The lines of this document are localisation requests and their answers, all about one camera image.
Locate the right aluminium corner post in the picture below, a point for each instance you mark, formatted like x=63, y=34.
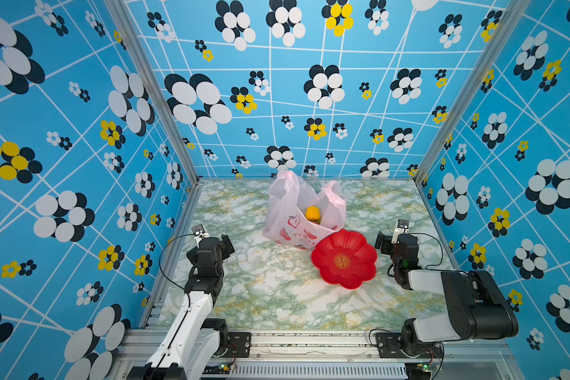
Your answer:
x=494, y=47

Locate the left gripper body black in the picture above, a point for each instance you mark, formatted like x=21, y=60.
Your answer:
x=226, y=248

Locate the red flower-shaped plate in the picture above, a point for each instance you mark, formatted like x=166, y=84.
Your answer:
x=346, y=259

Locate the yellow lemon fruit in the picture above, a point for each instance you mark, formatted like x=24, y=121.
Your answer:
x=313, y=214

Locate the right green circuit board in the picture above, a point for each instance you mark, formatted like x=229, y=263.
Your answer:
x=418, y=369

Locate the aluminium corner post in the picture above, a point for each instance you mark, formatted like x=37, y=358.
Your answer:
x=494, y=47
x=123, y=21

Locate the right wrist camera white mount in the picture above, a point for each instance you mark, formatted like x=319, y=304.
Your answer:
x=401, y=228

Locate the left green circuit board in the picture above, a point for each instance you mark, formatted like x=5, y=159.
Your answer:
x=218, y=369

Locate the green circuit board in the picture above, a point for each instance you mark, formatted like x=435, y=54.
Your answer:
x=218, y=369
x=418, y=369

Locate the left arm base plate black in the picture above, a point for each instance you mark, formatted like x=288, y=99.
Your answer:
x=240, y=343

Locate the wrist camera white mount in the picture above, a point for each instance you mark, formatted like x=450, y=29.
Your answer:
x=401, y=228
x=199, y=233

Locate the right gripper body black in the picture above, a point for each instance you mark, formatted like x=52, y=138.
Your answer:
x=387, y=248

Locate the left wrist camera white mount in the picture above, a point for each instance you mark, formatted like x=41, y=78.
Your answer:
x=199, y=233

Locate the pink translucent plastic bag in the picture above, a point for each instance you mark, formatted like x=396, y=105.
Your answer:
x=289, y=198

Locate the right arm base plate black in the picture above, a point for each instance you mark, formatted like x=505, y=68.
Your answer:
x=389, y=346

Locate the left aluminium corner post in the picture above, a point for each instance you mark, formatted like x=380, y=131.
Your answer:
x=123, y=21

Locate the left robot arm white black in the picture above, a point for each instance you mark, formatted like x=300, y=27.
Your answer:
x=193, y=338

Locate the aluminium front rail frame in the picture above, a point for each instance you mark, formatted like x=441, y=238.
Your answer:
x=351, y=354

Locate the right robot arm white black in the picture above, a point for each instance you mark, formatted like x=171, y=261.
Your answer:
x=475, y=306

